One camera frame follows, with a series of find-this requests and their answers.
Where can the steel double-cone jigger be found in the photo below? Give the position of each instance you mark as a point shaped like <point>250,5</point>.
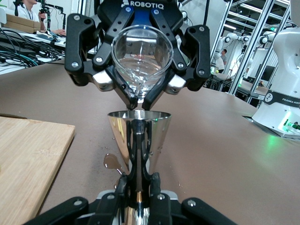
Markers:
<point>117,131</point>

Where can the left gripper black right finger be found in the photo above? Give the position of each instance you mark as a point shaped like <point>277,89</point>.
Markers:
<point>199,211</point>

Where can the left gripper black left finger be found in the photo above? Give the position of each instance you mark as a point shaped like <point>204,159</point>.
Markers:
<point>70,211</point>

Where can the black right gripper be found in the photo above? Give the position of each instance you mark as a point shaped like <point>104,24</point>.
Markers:
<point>143,17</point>

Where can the wooden cutting board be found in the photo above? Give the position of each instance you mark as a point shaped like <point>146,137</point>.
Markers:
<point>30,152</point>

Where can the standing background person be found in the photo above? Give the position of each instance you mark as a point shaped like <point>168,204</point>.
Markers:
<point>223,57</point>

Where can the cardboard box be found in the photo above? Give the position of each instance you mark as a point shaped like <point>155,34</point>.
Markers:
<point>21,22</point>

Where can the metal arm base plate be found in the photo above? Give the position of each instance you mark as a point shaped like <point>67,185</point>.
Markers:
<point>269,130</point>

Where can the spilled liquid puddle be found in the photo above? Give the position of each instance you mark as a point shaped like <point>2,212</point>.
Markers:
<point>112,161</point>

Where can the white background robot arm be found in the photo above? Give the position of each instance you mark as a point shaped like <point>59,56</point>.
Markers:
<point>234,38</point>

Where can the seated person in white shirt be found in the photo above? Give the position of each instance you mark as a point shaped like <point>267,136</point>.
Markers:
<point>25,11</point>

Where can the aluminium frame rack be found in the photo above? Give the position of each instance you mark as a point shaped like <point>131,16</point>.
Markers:
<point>253,28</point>

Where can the clear glass measuring cup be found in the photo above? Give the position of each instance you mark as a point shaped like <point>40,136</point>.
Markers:
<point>140,58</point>

